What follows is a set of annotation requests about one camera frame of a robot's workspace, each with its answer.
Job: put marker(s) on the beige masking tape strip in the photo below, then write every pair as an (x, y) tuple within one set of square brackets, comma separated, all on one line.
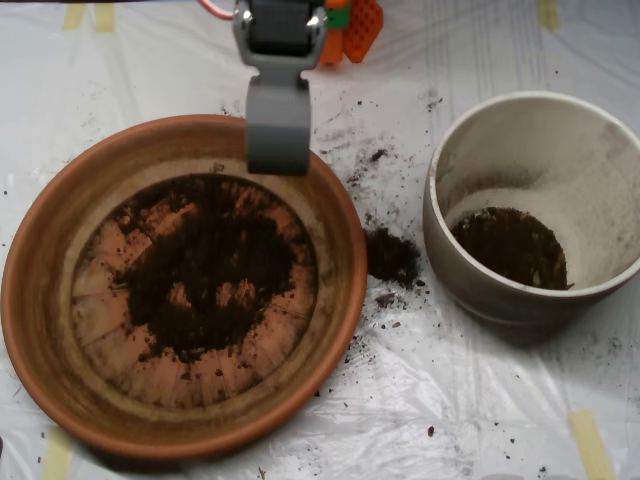
[(105, 19), (56, 457), (74, 17), (548, 14), (592, 445)]

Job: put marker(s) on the clear plastic sheet cover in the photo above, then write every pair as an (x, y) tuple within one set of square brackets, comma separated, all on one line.
[(450, 400)]

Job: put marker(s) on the spilled dark soil pile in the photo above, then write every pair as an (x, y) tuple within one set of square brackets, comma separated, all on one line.
[(392, 257)]

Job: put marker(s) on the small dark soil clump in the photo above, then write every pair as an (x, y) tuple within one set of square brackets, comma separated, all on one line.
[(378, 155), (386, 301)]

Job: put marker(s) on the terracotta clay saucer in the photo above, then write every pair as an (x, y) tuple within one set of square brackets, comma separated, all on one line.
[(45, 260)]

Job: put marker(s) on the orange and green robot base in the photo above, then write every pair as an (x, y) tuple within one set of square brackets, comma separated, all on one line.
[(360, 30)]

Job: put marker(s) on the white ceramic pot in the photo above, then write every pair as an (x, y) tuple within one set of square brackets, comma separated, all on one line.
[(500, 310)]

